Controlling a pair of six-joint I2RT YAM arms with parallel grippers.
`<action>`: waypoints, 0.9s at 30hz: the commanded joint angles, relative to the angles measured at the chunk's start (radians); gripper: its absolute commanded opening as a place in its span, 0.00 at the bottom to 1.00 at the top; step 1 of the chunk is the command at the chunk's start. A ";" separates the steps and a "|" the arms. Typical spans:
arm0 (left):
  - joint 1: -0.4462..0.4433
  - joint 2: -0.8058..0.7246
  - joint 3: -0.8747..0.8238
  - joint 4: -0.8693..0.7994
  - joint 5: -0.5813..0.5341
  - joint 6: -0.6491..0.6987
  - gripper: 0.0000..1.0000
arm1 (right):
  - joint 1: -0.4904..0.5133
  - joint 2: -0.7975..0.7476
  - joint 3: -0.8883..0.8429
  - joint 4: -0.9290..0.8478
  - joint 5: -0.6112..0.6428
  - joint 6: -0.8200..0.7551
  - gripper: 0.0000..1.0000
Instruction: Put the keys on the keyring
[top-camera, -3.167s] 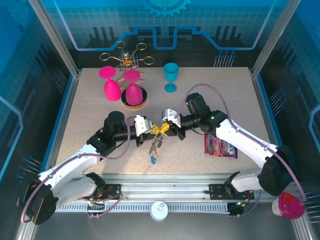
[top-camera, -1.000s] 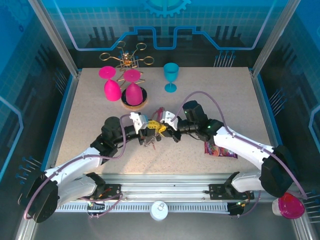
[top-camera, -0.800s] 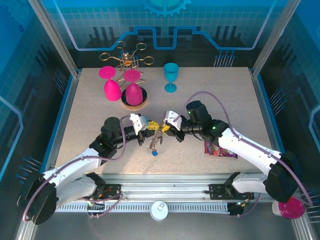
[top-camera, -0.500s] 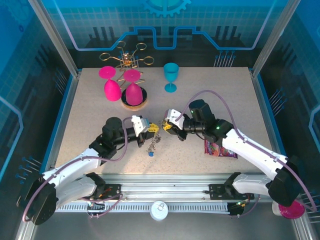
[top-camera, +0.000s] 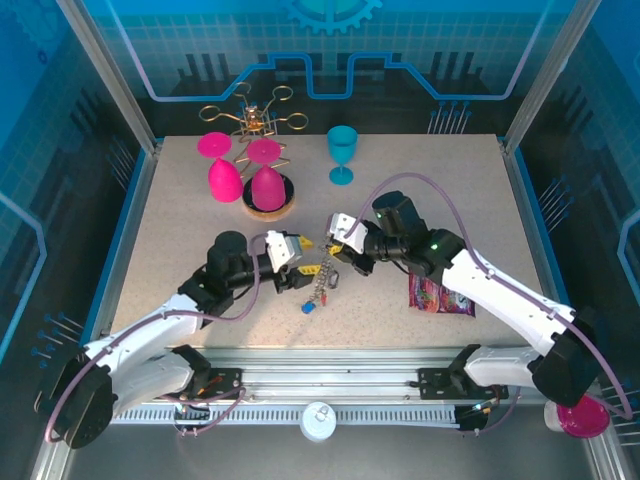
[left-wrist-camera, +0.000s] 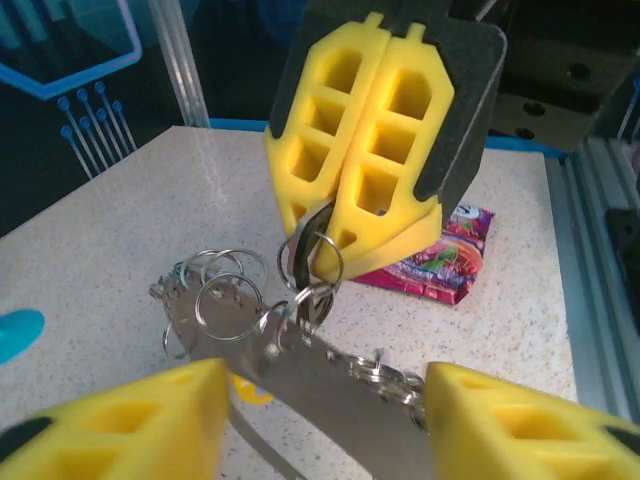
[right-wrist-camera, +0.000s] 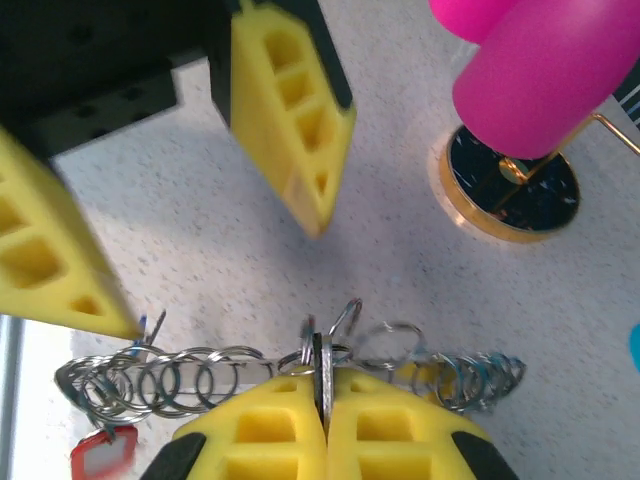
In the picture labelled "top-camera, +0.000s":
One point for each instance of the blue plastic key tag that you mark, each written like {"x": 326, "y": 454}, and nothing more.
{"x": 308, "y": 308}

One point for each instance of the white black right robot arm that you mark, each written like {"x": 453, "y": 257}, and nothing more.
{"x": 500, "y": 295}

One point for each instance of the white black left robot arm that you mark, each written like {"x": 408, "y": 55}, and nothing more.
{"x": 150, "y": 325}

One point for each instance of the pink plastic wine glass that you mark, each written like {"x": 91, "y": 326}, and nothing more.
{"x": 267, "y": 187}
{"x": 224, "y": 182}

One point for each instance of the teal plastic wine glass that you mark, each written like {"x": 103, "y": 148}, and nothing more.
{"x": 342, "y": 142}

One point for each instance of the purple candy packet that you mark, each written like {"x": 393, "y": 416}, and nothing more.
{"x": 445, "y": 300}

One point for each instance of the white round tin can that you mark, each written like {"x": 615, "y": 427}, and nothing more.
{"x": 317, "y": 425}

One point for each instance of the pink and white plastic cup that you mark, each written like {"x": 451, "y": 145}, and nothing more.
{"x": 582, "y": 425}

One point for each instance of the aluminium table side rail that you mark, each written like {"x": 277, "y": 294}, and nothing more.
{"x": 525, "y": 210}
{"x": 131, "y": 210}

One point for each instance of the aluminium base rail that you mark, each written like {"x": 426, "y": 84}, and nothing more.
{"x": 330, "y": 380}

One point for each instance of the aluminium frame post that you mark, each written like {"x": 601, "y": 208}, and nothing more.
{"x": 110, "y": 75}
{"x": 545, "y": 75}

